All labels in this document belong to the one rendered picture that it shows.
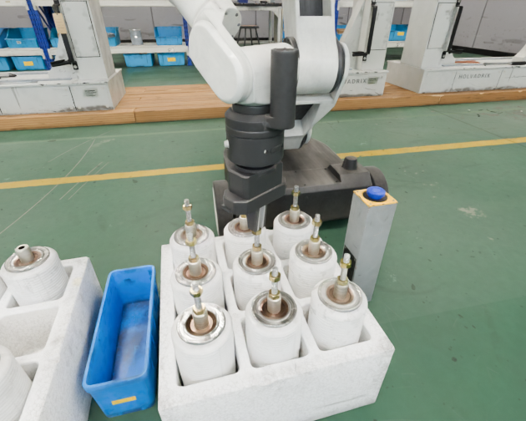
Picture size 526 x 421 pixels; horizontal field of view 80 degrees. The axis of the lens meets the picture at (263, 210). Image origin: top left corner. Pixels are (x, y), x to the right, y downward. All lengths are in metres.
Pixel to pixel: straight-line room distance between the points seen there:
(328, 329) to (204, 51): 0.46
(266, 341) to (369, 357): 0.18
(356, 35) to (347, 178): 1.92
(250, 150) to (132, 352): 0.57
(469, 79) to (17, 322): 3.28
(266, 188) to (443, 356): 0.59
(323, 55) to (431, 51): 2.27
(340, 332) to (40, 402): 0.47
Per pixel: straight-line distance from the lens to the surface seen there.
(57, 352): 0.67
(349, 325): 0.56
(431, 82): 3.11
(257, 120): 0.44
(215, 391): 0.55
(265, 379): 0.56
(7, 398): 0.62
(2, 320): 0.79
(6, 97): 2.70
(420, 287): 1.02
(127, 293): 0.92
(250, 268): 0.60
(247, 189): 0.48
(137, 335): 0.87
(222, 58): 0.42
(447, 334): 0.93
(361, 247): 0.77
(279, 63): 0.41
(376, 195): 0.72
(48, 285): 0.76
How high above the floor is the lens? 0.66
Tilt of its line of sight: 33 degrees down
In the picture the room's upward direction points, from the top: straight up
